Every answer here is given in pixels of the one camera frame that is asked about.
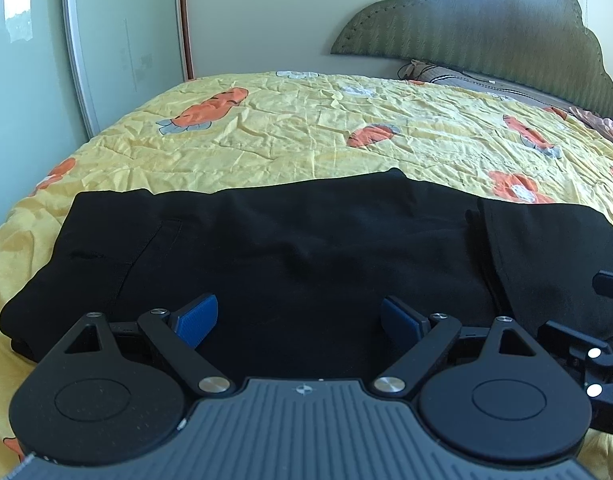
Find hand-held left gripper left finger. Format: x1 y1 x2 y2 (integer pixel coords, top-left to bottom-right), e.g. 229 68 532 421
61 293 237 401

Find yellow carrot print blanket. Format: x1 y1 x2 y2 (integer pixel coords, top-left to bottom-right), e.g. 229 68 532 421
0 70 613 480

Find pink cloth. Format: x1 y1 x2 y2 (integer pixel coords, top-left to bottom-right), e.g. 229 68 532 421
569 106 613 142

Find white framed wardrobe door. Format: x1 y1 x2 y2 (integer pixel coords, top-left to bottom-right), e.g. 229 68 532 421
61 0 193 139

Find glossy wardrobe door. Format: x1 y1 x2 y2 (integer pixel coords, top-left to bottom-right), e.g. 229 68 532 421
0 0 96 237

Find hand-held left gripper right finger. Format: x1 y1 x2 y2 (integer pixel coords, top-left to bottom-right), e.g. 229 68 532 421
371 296 537 402

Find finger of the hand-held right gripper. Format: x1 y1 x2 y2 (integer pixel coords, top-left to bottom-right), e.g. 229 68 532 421
539 320 613 362
593 270 613 304

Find black pants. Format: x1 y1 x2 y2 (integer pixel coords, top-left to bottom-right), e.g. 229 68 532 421
0 167 613 383

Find green padded headboard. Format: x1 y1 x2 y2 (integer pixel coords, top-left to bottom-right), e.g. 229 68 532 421
331 0 613 123

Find grey printed pillow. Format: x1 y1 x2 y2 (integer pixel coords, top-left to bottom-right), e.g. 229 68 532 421
397 59 587 111

